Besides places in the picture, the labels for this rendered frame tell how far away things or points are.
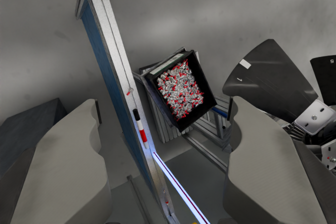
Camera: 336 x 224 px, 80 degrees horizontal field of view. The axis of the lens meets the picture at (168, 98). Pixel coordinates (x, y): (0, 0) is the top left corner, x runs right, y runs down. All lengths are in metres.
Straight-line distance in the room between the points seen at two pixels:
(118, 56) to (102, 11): 0.12
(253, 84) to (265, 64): 0.07
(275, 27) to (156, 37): 1.23
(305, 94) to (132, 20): 1.14
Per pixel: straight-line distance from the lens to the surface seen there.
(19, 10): 1.45
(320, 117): 0.70
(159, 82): 0.64
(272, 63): 0.69
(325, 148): 0.63
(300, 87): 0.69
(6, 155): 0.96
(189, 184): 1.56
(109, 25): 0.58
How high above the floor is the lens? 1.42
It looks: 61 degrees down
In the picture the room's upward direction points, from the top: 121 degrees clockwise
